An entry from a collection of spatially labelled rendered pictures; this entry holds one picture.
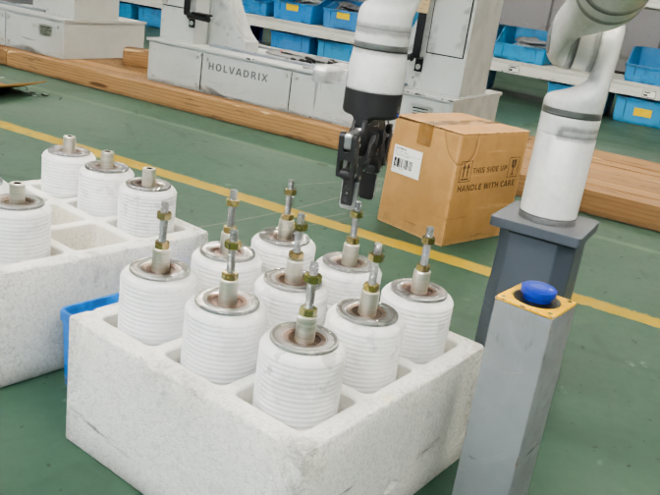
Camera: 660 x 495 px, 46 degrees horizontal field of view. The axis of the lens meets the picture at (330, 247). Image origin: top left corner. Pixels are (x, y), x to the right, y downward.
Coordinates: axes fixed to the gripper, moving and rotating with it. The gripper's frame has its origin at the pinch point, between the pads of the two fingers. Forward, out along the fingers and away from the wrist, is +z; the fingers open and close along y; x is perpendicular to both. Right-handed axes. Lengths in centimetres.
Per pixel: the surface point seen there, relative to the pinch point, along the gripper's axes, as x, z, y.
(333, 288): -0.2, 12.3, -4.6
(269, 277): 5.4, 9.9, -13.0
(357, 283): -3.2, 11.1, -3.6
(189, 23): 161, 0, 202
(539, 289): -27.2, 2.2, -12.2
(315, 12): 226, 1, 474
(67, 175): 61, 13, 13
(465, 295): -5, 35, 66
